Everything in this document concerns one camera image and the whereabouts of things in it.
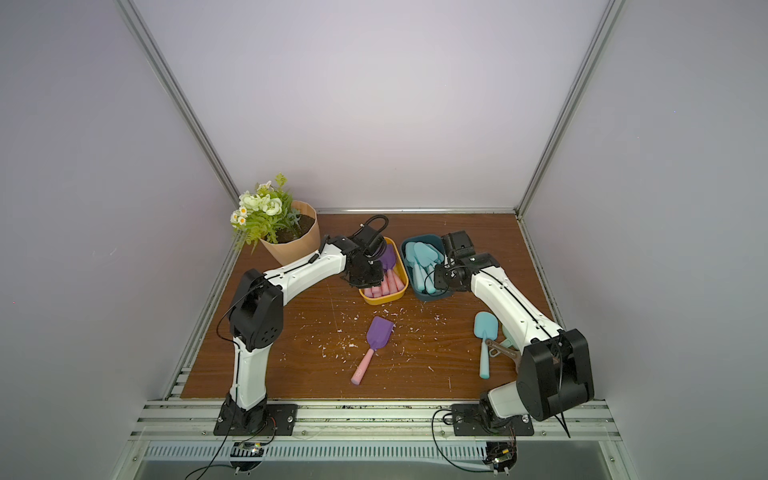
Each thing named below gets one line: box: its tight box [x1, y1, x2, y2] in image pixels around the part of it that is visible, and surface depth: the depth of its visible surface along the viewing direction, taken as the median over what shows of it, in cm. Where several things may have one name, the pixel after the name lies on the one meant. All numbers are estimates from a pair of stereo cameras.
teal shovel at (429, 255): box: [414, 242, 445, 294], surface depth 102 cm
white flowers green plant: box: [230, 173, 301, 255], surface depth 82 cm
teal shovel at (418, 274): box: [405, 241, 425, 292], surface depth 101 cm
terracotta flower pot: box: [260, 200, 321, 266], surface depth 94 cm
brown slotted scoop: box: [485, 339, 521, 364], surface depth 85 cm
